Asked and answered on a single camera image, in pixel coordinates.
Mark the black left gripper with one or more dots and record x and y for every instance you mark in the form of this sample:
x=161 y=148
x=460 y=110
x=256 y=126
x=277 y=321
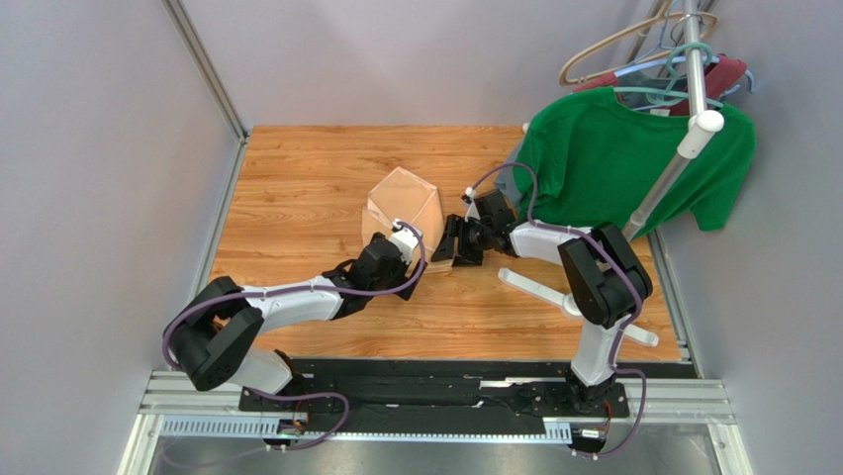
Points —
x=403 y=267

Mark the beige cloth napkin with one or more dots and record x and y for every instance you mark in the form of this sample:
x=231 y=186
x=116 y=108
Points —
x=404 y=196

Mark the light blue hanger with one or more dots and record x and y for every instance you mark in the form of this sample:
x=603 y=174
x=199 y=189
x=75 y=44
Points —
x=746 y=82

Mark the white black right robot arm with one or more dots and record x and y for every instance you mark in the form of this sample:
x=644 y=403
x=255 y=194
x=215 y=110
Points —
x=607 y=281

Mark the aluminium frame rail left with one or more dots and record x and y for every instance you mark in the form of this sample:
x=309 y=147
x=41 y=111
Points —
x=191 y=38

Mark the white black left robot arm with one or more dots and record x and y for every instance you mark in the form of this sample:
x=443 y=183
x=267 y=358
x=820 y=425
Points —
x=212 y=339

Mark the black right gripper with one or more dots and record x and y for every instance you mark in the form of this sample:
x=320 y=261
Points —
x=463 y=239

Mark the teal plastic hanger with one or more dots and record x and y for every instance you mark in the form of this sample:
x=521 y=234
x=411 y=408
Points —
x=663 y=88

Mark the silver white clothes rack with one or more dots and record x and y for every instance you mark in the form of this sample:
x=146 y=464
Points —
x=702 y=126

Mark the green t-shirt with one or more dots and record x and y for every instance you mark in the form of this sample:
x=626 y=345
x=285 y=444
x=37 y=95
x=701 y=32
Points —
x=586 y=159

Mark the aluminium front rail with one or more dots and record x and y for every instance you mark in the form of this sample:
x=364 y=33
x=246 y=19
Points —
x=681 y=425

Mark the red garment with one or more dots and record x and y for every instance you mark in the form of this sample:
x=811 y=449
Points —
x=717 y=78

